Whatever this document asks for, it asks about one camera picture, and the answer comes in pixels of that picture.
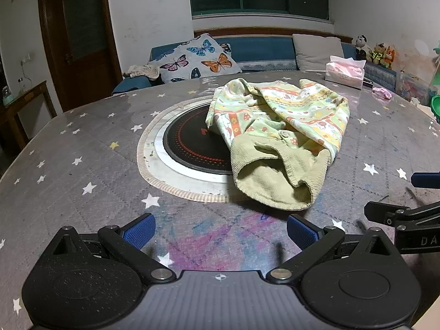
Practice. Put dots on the blue sofa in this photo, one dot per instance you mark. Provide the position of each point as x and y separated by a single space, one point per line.
261 50

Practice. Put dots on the pink hair scrunchie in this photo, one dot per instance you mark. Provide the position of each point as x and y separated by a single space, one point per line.
382 92

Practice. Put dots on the clear plastic storage box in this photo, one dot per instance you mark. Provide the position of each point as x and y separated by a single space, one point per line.
412 87

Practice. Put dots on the beige crumpled cloth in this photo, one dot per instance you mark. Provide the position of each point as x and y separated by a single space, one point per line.
141 71

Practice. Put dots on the grey pillow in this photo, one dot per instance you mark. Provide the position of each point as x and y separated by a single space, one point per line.
316 53

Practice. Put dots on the clear bottle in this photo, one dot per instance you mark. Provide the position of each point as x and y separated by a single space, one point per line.
21 85

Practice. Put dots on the black round induction cooktop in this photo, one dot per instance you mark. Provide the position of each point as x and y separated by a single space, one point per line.
192 144

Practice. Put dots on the panda plush toy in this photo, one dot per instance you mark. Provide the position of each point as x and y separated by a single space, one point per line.
361 43

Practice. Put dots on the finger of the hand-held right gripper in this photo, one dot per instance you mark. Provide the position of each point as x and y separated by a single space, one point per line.
378 211
426 179

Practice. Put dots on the small black box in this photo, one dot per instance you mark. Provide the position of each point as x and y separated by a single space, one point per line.
367 83

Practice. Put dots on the white wall socket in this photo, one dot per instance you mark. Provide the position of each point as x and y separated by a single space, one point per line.
26 57

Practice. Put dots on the green patterned baby garment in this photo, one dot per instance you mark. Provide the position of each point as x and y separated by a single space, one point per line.
292 110

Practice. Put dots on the dark wooden door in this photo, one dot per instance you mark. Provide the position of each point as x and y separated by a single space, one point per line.
82 41

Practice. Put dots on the pink tissue pack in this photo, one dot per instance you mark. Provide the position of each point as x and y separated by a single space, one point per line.
343 75

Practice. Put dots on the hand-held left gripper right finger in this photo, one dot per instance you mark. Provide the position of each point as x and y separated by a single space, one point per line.
302 231

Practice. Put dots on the butterfly print pillow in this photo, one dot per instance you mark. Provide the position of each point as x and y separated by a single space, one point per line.
192 58

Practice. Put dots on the wooden side table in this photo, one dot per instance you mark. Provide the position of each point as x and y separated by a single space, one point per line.
24 94

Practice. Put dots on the green plastic bowl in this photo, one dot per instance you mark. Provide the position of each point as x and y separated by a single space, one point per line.
436 108

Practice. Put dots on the grey star-print tablecloth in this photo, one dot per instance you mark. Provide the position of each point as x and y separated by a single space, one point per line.
86 165

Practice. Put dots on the orange fox plush toy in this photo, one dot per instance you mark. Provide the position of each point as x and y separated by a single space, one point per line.
388 56

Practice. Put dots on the plush toy in yellow vest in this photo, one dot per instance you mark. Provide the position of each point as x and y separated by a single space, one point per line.
377 53

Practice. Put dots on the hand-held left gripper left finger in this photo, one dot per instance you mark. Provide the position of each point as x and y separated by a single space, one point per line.
139 231

